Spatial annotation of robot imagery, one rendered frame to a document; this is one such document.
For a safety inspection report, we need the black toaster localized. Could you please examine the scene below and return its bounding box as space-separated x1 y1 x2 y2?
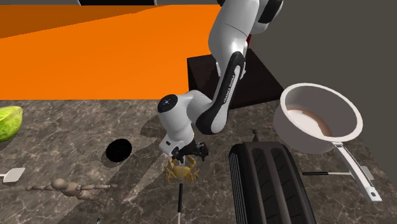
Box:
228 129 317 224

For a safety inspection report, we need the white spatula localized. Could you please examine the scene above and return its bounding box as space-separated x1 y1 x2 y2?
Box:
0 167 26 183

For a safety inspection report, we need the yellow crab figure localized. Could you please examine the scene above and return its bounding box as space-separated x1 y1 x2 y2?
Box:
164 155 201 186

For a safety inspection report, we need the white saucepan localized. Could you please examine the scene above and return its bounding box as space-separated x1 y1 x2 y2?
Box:
273 82 383 204

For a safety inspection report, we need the black round disc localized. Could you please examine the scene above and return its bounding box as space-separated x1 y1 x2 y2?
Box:
105 138 134 164

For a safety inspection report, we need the dark robot stand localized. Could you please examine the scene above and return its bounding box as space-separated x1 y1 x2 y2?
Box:
186 48 284 110

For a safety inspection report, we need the wooden mannequin figure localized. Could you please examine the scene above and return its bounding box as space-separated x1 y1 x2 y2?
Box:
25 178 119 208

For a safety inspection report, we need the green rounded object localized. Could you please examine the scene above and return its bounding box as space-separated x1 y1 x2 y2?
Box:
0 106 24 143

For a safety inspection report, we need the black handled grey spatula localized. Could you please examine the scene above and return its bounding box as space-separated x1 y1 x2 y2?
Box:
302 165 375 181

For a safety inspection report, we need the black and white handled utensil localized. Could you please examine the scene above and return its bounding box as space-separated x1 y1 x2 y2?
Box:
177 183 184 224

